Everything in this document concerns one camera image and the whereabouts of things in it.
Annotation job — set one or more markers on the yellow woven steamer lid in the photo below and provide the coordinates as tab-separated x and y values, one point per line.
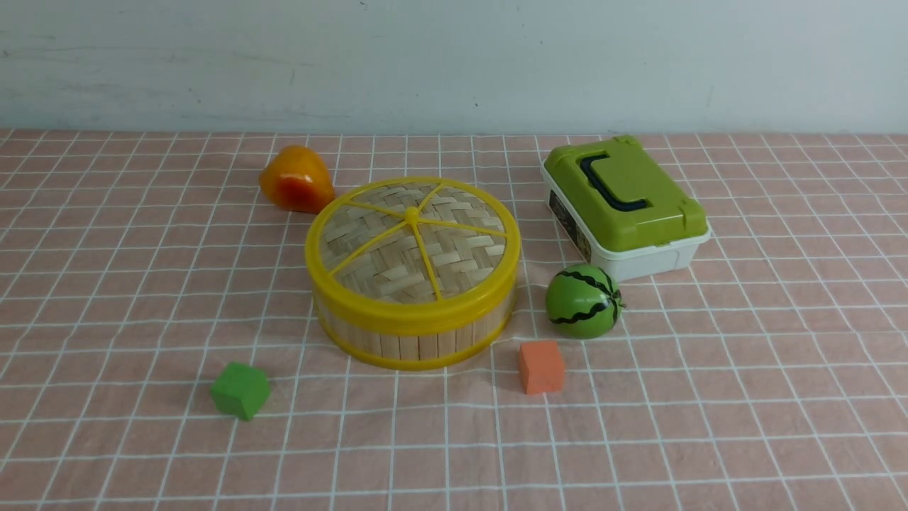
412	256

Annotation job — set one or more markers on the yellow bamboo steamer basket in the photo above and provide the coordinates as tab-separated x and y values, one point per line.
429	351

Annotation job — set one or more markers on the green toy watermelon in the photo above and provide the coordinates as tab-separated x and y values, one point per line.
583	302

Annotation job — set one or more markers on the orange foam cube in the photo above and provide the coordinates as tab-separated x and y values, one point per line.
541	367

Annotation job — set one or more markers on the green and white lidded box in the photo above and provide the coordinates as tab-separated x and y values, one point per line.
621	210

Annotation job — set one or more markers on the orange toy bell pepper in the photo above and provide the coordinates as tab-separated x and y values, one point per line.
297	180

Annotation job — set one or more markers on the green foam cube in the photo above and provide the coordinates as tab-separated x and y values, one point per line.
240	390

